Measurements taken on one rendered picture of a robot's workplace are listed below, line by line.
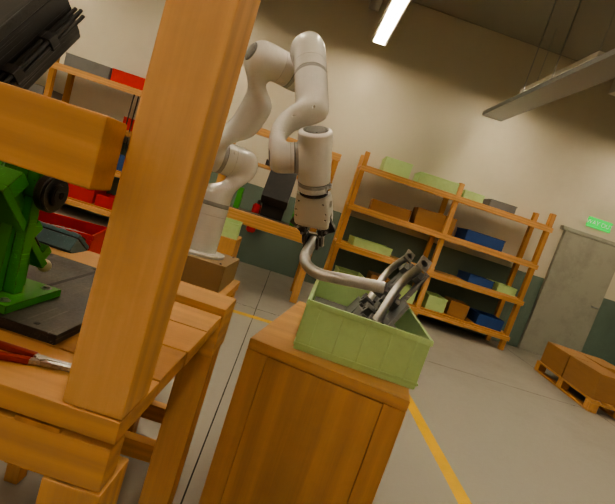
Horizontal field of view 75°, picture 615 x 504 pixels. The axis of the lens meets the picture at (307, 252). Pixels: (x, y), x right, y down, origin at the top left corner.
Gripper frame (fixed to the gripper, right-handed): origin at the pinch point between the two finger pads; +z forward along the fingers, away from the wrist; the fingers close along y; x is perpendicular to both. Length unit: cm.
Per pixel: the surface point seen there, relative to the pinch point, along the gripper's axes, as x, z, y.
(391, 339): -2.4, 32.0, -26.4
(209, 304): 21.1, 13.9, 22.3
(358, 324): -1.9, 29.0, -15.6
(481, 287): -447, 323, -119
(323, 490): 31, 70, -17
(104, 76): -375, 59, 444
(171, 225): 54, -34, 1
